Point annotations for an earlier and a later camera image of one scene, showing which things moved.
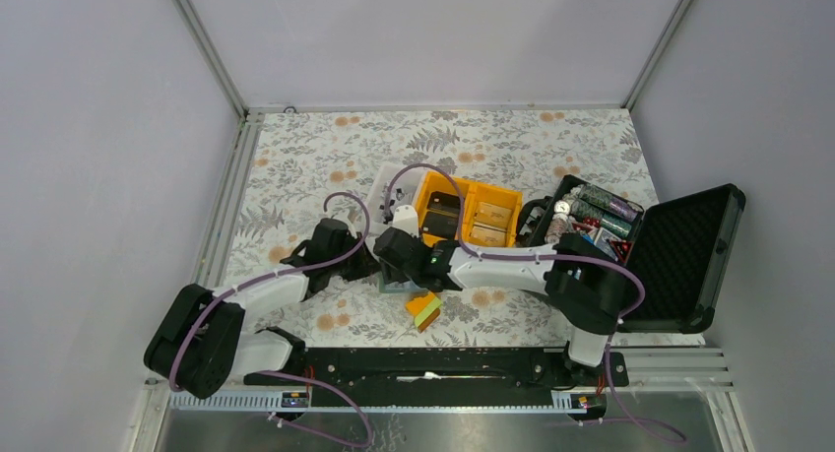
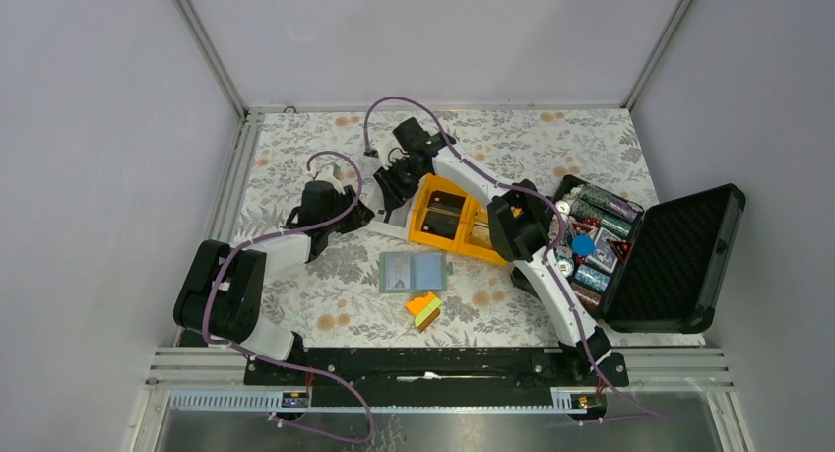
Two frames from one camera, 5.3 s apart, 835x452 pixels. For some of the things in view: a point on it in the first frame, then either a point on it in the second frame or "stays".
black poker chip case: x=673 y=249 stays
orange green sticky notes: x=423 y=309 stays
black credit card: x=443 y=208 stays
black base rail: x=440 y=378 stays
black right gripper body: x=391 y=274 to x=401 y=178
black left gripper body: x=352 y=266 to x=352 y=222
